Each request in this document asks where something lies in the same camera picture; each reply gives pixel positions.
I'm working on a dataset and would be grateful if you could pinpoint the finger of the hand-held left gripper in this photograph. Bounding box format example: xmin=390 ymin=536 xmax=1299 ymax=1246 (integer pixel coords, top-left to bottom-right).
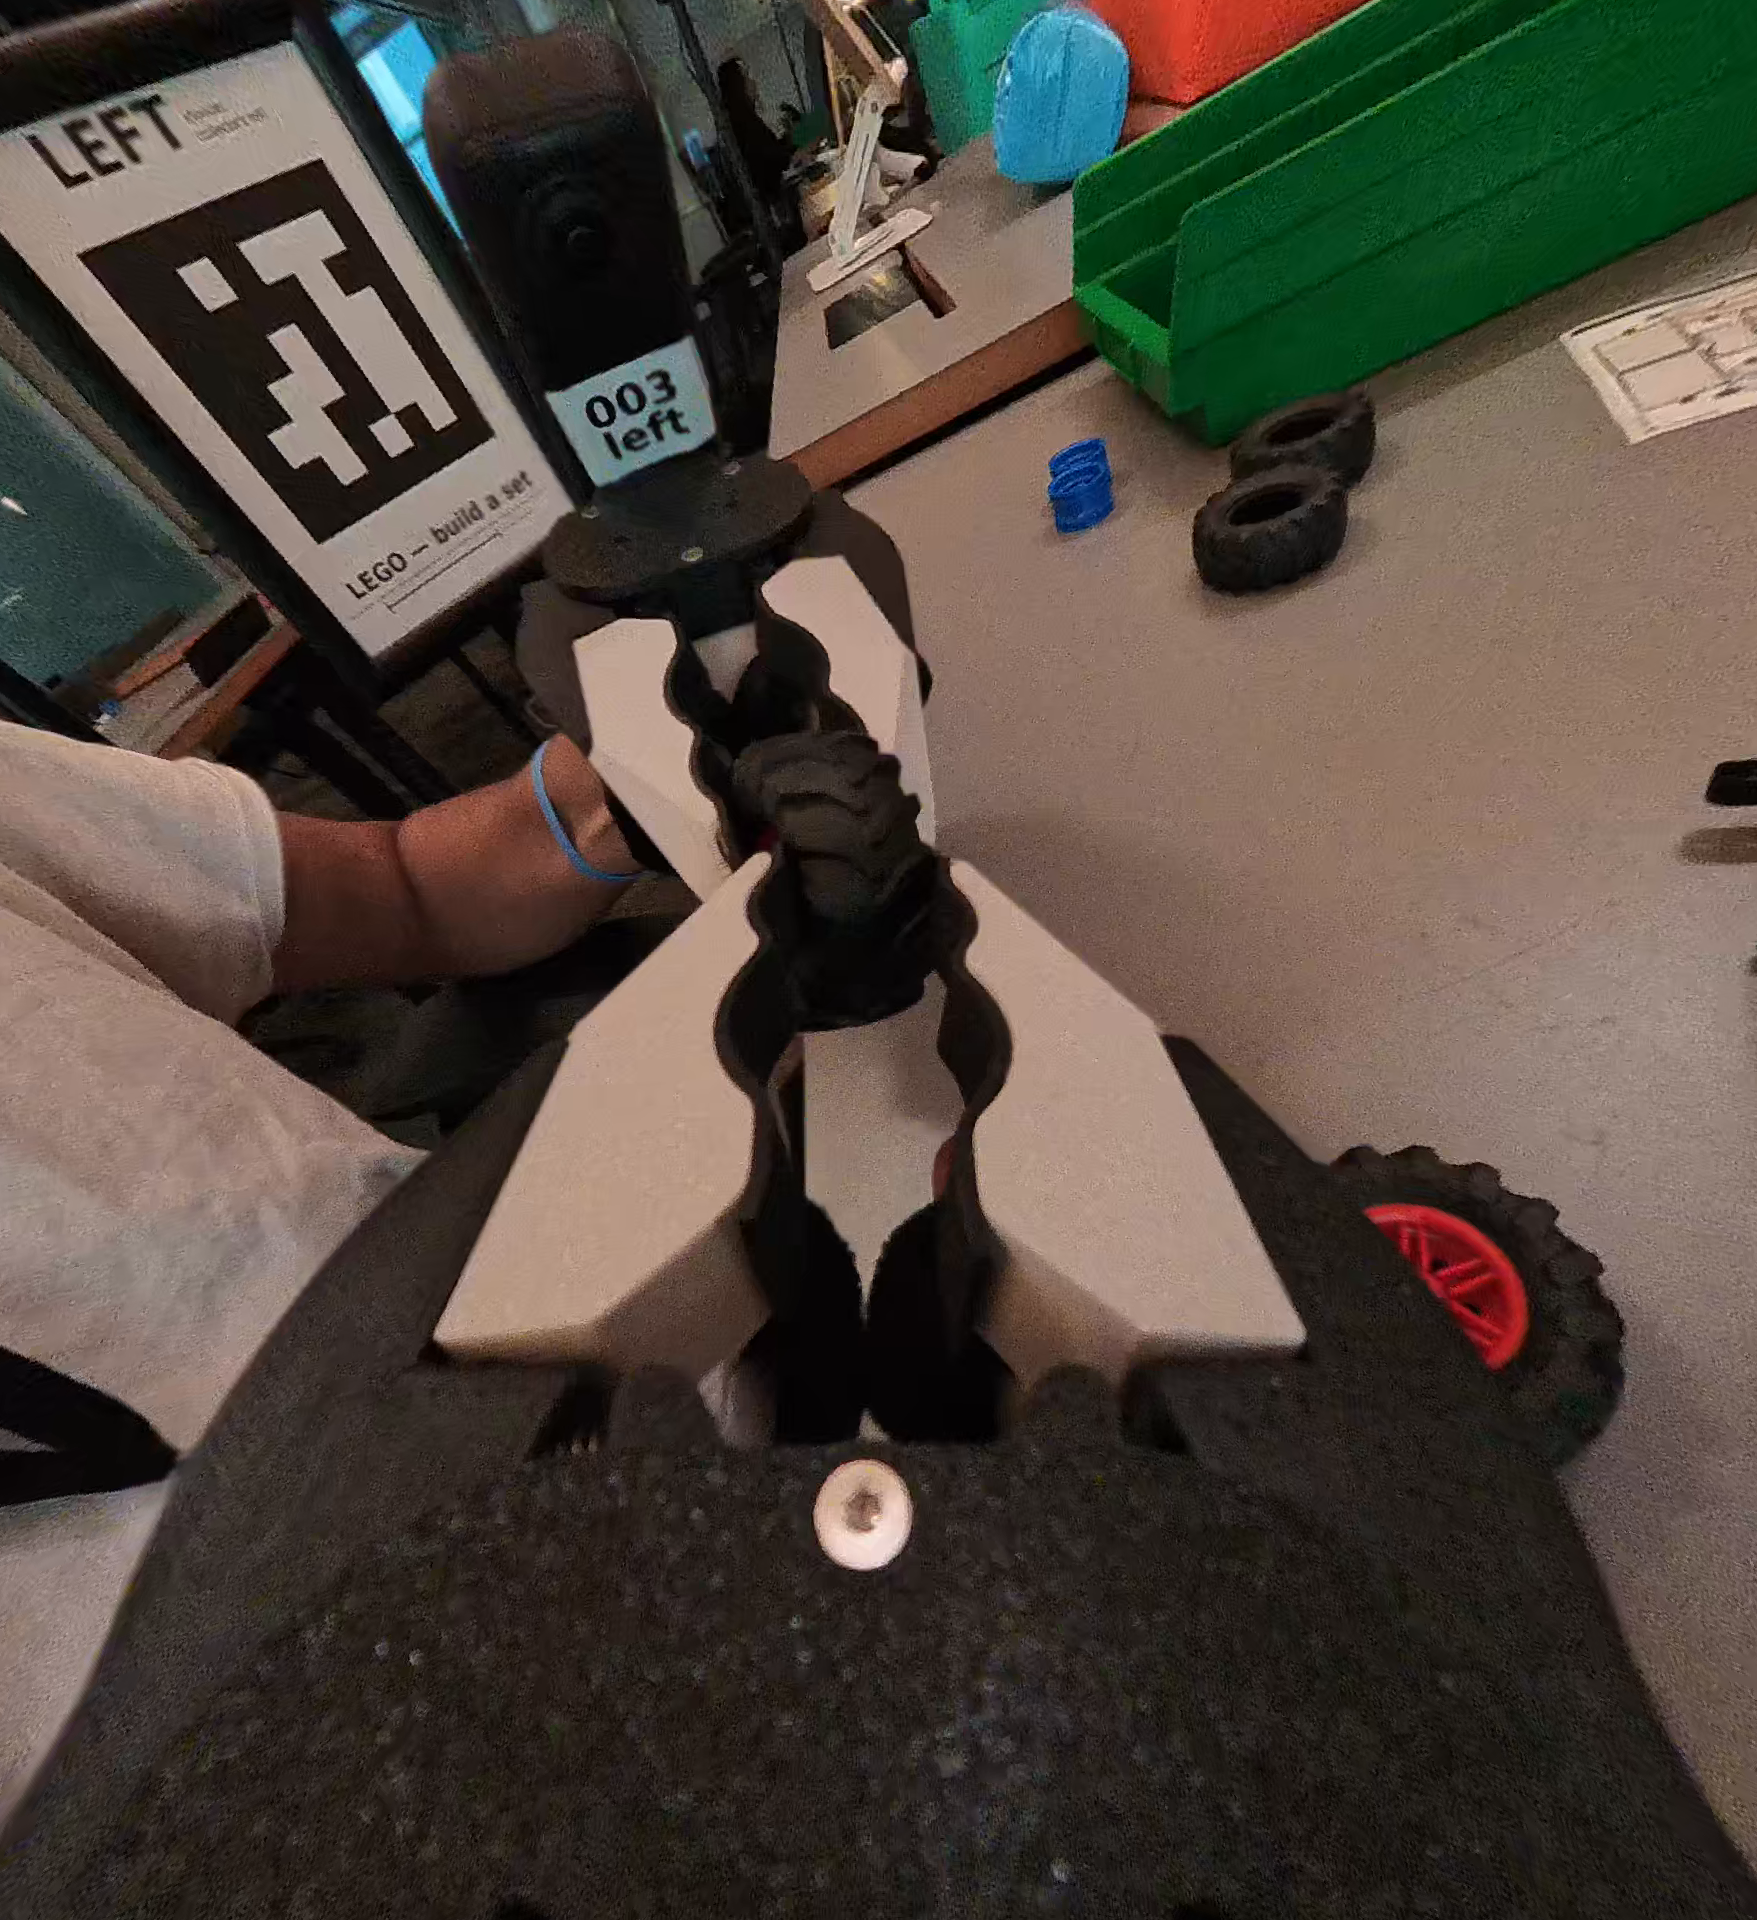
xmin=567 ymin=615 xmax=762 ymax=907
xmin=756 ymin=554 xmax=937 ymax=857

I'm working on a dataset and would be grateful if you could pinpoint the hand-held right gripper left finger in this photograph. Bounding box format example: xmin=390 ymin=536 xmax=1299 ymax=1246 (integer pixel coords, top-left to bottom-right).
xmin=430 ymin=853 xmax=806 ymax=1381

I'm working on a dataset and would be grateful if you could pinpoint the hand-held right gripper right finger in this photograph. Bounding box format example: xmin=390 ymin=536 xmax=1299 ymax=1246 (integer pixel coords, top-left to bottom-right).
xmin=936 ymin=857 xmax=1310 ymax=1381

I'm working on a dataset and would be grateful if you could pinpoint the black rubber toy tire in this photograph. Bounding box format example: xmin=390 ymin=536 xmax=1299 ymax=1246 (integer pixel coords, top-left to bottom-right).
xmin=729 ymin=725 xmax=970 ymax=1029

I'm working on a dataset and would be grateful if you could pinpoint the blue wristband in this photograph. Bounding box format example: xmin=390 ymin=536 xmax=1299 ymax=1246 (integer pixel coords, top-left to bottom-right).
xmin=528 ymin=741 xmax=646 ymax=885

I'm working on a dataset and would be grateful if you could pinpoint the blue toy wheel rim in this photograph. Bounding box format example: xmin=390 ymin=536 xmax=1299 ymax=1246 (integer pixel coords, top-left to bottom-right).
xmin=1046 ymin=436 xmax=1116 ymax=532

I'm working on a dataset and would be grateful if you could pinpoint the wooden board white stand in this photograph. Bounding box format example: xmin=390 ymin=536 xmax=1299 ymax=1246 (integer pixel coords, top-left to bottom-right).
xmin=802 ymin=0 xmax=937 ymax=294

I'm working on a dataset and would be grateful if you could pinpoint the black toy wheel red rim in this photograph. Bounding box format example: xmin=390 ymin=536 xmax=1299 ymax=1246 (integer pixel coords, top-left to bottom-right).
xmin=1334 ymin=1143 xmax=1626 ymax=1467

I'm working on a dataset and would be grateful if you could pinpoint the black framed marker sign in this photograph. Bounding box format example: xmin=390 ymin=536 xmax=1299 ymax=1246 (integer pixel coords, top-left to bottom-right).
xmin=0 ymin=0 xmax=585 ymax=667

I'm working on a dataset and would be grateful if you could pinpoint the loose black toy tire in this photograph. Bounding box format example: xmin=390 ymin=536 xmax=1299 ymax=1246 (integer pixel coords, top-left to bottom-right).
xmin=1192 ymin=461 xmax=1349 ymax=594
xmin=1229 ymin=388 xmax=1376 ymax=490

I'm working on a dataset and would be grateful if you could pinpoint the green carry bag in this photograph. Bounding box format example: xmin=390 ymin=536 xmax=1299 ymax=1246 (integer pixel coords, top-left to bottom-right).
xmin=911 ymin=0 xmax=1032 ymax=153

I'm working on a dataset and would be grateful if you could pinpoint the light blue plastic bag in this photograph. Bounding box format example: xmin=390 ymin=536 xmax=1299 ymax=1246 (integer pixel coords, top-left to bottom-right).
xmin=993 ymin=7 xmax=1129 ymax=185

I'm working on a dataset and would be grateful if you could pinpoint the orange plastic bin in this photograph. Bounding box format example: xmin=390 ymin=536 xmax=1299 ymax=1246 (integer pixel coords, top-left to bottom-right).
xmin=1089 ymin=0 xmax=1364 ymax=107

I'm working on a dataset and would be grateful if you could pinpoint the green plastic bin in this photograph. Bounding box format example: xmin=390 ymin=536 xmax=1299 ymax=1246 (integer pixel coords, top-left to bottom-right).
xmin=1071 ymin=0 xmax=1757 ymax=446

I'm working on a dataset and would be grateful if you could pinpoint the printed instruction sheet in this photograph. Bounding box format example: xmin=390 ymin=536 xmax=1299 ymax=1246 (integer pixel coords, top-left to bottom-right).
xmin=1562 ymin=245 xmax=1757 ymax=449

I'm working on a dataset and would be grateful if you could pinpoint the black shoulder strap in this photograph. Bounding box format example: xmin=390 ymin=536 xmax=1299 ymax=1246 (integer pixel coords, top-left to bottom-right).
xmin=0 ymin=1313 xmax=181 ymax=1517

